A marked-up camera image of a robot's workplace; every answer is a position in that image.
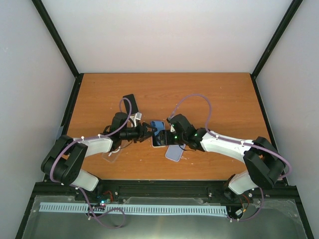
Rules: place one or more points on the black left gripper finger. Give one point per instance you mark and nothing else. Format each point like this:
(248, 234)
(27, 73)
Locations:
(148, 130)
(145, 137)

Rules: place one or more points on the blue phone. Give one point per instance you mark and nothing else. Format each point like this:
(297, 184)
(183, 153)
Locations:
(159, 125)

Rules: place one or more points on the lavender phone case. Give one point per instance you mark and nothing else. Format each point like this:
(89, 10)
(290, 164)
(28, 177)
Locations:
(174, 152)

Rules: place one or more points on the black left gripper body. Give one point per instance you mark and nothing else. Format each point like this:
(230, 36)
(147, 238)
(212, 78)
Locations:
(135, 135)

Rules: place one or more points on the light blue slotted cable duct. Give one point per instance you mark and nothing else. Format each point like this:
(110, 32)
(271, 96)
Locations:
(141, 210)

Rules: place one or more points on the teal green phone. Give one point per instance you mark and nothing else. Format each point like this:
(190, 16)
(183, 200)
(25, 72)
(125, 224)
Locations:
(160, 139)

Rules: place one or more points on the black aluminium frame rail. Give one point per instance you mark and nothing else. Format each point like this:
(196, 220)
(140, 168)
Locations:
(208, 191)

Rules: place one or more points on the black phone face up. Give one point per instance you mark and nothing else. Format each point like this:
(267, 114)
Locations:
(131, 106)

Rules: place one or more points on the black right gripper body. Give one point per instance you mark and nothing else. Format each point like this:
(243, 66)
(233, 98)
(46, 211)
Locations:
(180, 140)

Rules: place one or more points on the clear magsafe phone case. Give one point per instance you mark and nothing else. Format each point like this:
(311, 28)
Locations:
(111, 156)

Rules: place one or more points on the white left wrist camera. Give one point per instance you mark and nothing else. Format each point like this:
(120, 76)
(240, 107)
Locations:
(135, 119)

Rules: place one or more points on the small green led circuit board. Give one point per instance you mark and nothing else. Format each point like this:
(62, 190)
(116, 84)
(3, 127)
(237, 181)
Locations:
(103, 200)

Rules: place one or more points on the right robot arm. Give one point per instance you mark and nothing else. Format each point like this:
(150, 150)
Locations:
(264, 165)

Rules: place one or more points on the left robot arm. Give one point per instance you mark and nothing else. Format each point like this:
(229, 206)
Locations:
(63, 163)

